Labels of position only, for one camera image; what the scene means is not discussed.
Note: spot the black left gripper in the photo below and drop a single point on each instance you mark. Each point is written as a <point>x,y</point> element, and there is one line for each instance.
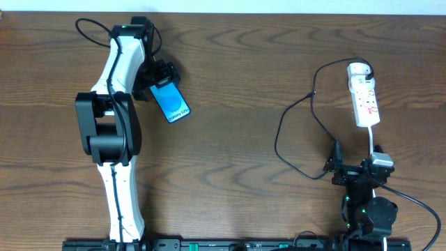
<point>165,74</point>

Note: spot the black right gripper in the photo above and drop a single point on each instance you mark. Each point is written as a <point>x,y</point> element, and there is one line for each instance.
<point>350,169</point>

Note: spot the blue Galaxy smartphone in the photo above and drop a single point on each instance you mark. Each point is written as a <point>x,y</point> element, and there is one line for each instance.
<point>171,102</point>

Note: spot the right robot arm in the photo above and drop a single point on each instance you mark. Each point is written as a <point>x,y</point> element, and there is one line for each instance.
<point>369,217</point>

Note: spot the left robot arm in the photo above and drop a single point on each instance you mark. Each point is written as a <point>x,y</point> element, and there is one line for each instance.
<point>110,129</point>

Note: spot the white USB charger adapter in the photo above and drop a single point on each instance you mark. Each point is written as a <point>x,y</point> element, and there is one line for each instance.
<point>358,68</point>

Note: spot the white power strip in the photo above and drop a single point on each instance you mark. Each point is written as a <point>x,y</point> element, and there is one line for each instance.
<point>365,105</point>

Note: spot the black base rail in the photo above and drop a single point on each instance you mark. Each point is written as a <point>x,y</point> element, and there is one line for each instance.
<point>171,244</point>

